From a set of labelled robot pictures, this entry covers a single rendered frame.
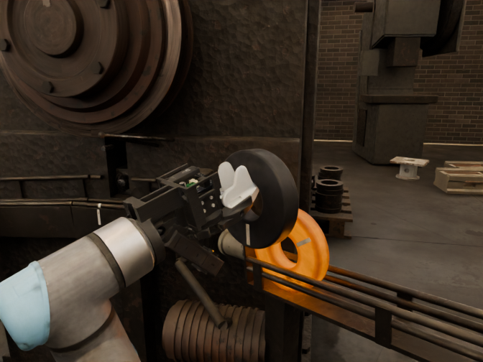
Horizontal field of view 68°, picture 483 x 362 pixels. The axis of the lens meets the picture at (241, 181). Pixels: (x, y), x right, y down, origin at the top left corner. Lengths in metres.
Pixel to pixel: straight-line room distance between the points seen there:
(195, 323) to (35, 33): 0.67
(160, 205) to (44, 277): 0.14
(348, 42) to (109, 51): 6.28
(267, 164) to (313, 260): 0.20
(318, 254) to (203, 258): 0.21
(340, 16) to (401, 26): 2.20
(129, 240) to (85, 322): 0.09
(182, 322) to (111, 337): 0.37
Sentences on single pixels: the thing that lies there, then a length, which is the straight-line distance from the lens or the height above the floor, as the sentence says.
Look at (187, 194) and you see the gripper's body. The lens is 0.43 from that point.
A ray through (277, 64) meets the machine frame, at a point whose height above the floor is 1.05.
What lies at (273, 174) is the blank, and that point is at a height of 0.88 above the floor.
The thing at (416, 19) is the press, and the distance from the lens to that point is 4.99.
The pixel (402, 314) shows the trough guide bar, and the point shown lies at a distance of 0.55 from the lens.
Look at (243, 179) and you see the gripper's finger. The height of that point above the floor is 0.87.
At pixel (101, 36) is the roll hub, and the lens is 0.78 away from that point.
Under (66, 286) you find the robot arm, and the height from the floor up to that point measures 0.81.
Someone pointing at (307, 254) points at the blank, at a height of 0.72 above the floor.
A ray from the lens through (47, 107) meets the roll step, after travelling 0.95.
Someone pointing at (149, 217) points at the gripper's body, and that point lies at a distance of 0.43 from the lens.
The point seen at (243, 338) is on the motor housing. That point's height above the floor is 0.51.
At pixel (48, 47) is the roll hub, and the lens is 0.84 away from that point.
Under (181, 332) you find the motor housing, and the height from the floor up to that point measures 0.51.
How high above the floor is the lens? 1.00
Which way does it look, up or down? 15 degrees down
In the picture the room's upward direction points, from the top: straight up
